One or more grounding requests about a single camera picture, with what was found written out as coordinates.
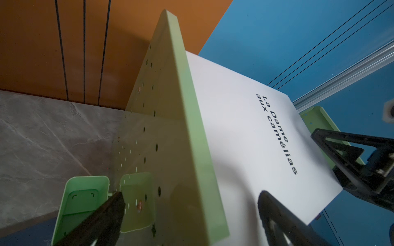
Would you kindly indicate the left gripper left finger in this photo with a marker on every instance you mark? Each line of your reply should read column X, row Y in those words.
column 101, row 228

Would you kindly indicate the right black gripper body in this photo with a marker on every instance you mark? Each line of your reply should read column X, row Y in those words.
column 372, row 182

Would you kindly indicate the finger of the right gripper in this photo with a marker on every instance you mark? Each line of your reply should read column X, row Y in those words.
column 329, row 141

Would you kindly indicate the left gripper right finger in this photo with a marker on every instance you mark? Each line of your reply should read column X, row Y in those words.
column 280, row 224

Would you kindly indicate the white book with brown pattern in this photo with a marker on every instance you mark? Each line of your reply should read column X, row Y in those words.
column 258, row 142

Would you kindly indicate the small green pen holder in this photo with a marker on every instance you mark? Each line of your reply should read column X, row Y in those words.
column 81, row 197

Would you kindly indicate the green wooden two-tier shelf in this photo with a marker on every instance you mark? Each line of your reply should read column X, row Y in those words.
column 161, row 160

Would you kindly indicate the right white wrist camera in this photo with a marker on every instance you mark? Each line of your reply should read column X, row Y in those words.
column 388, row 112

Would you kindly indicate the right aluminium corner post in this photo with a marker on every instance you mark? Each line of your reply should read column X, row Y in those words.
column 363, row 68

